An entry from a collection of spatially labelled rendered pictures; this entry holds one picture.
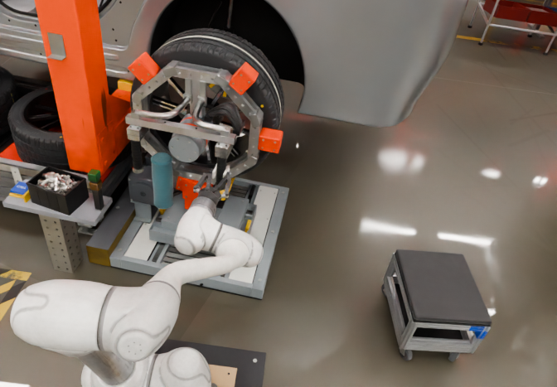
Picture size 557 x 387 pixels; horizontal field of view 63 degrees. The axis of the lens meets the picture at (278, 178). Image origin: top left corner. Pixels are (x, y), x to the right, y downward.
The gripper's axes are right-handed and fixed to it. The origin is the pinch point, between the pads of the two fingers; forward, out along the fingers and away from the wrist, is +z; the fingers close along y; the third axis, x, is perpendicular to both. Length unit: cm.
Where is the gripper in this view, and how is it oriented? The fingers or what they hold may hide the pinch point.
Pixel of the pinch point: (220, 171)
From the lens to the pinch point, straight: 177.7
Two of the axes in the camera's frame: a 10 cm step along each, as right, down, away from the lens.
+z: 1.8, -6.0, 7.8
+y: 9.8, 2.0, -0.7
